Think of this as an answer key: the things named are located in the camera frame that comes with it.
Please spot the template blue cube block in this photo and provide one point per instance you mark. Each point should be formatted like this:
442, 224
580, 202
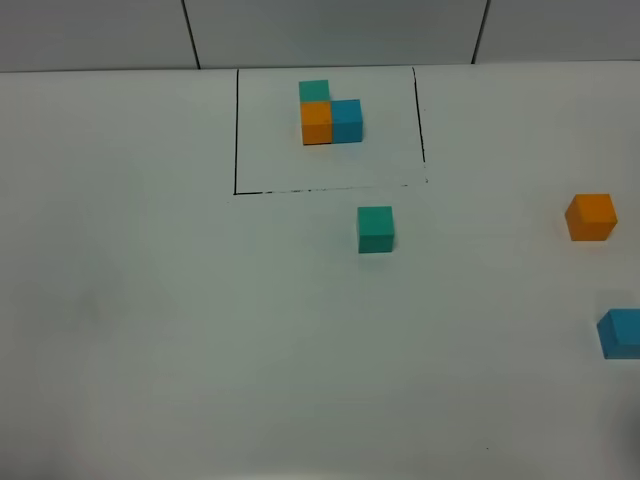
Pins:
347, 121

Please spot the template orange cube block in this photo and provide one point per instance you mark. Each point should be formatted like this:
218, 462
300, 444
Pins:
316, 123

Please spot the template green cube block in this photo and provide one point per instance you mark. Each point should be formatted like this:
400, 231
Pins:
314, 91

